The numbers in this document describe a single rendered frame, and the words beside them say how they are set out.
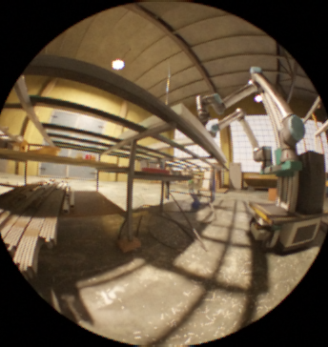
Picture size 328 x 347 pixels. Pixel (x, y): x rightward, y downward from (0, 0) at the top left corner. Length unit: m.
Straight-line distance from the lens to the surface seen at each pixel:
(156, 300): 0.60
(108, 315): 0.59
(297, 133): 0.83
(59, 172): 6.79
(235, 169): 8.11
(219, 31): 8.24
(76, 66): 0.38
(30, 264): 0.37
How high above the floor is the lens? 0.56
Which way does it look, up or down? 2 degrees up
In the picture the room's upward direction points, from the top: 4 degrees clockwise
